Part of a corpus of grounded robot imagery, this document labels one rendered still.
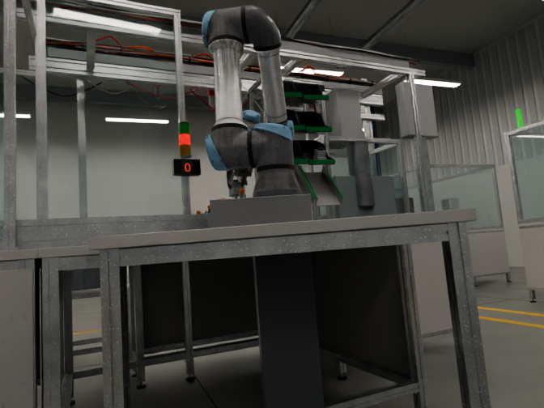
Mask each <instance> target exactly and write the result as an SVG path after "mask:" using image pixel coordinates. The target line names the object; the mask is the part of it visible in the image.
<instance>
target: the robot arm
mask: <svg viewBox="0 0 544 408"><path fill-rule="evenodd" d="M202 39H203V43H204V45H205V46H206V48H207V49H209V52H210V53H211V54H212V55H213V56H214V75H215V117H216V123H215V124H214V125H213V126H212V127H211V134H209V135H207V136H206V151H207V154H208V158H209V161H210V163H211V165H212V167H213V168H214V169H215V170H217V171H227V186H228V188H229V189H230V188H231V186H232V185H233V183H234V180H233V178H234V176H236V175H237V176H241V178H240V182H241V188H243V186H244V185H248V182H247V176H252V172H253V168H257V179H256V183H255V186H254V190H253V198H255V197H268V196H281V195H293V194H302V191H301V188H300V185H299V183H298V181H297V179H296V176H295V169H294V157H293V146H292V144H293V141H292V139H293V138H294V126H293V121H289V120H287V110H286V103H285V95H284V89H283V76H282V68H281V61H280V54H279V50H280V48H281V47H282V41H281V36H280V33H279V30H278V27H277V26H276V24H275V22H274V21H273V19H272V18H271V17H270V15H269V14H268V13H267V12H266V11H264V10H263V9H261V8H260V7H258V6H254V5H247V6H238V7H232V8H225V9H215V10H214V11H207V12H206V13H205V14H204V16H203V19H202ZM248 44H253V49H254V51H255V52H257V55H258V61H259V67H260V73H261V83H262V89H263V95H264V101H265V106H266V116H267V121H268V122H266V123H260V117H261V116H260V114H259V113H257V112H255V111H252V110H245V111H243V113H242V97H241V80H240V55H241V54H242V53H243V52H244V45H248ZM259 123H260V124H259ZM233 170H234V171H233Z"/></svg>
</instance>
